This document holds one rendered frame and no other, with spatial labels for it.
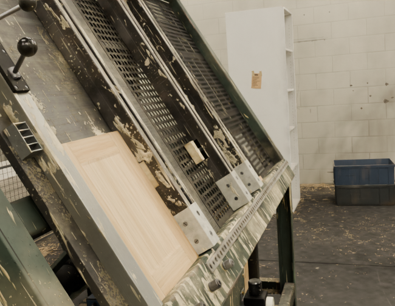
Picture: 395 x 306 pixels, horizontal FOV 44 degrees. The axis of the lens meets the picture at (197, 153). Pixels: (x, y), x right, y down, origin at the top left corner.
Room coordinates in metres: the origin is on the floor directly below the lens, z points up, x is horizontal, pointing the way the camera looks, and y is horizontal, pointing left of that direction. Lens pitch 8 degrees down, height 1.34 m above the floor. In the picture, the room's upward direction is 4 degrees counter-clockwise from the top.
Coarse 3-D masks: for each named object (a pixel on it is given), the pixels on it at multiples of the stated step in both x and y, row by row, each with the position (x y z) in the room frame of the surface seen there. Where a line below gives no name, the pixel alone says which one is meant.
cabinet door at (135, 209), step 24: (72, 144) 1.11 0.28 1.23; (96, 144) 1.20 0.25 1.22; (120, 144) 1.30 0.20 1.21; (96, 168) 1.13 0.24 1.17; (120, 168) 1.23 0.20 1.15; (96, 192) 1.07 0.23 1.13; (120, 192) 1.15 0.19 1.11; (144, 192) 1.25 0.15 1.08; (120, 216) 1.09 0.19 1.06; (144, 216) 1.18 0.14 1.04; (168, 216) 1.27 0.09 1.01; (144, 240) 1.11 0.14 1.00; (168, 240) 1.20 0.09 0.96; (144, 264) 1.04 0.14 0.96; (168, 264) 1.12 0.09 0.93; (192, 264) 1.22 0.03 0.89; (168, 288) 1.06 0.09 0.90
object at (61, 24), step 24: (48, 0) 1.39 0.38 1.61; (48, 24) 1.39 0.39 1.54; (72, 24) 1.38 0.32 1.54; (72, 48) 1.37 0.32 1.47; (96, 72) 1.35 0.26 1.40; (96, 96) 1.35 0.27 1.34; (120, 96) 1.37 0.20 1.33; (120, 120) 1.33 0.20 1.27; (144, 144) 1.32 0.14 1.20; (168, 168) 1.34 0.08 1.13; (168, 192) 1.30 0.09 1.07; (192, 216) 1.28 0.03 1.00; (192, 240) 1.28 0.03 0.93; (216, 240) 1.29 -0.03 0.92
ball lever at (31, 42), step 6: (18, 42) 0.95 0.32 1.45; (24, 42) 0.94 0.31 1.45; (30, 42) 0.95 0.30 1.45; (18, 48) 0.95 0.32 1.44; (24, 48) 0.94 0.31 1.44; (30, 48) 0.95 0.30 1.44; (36, 48) 0.96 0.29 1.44; (24, 54) 0.95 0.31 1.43; (30, 54) 0.95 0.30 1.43; (18, 60) 0.99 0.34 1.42; (18, 66) 1.00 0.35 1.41; (12, 72) 1.02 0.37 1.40; (18, 72) 1.03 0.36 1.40; (18, 78) 1.03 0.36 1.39
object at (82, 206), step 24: (0, 96) 1.02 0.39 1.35; (24, 96) 1.03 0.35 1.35; (24, 120) 1.00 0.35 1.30; (48, 144) 0.99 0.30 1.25; (48, 168) 0.99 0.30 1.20; (72, 168) 1.01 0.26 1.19; (72, 192) 0.97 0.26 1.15; (72, 216) 0.97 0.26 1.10; (96, 216) 0.97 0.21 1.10; (96, 240) 0.96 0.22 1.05; (120, 240) 0.99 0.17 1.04; (120, 264) 0.94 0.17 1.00; (120, 288) 0.95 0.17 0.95; (144, 288) 0.95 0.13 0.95
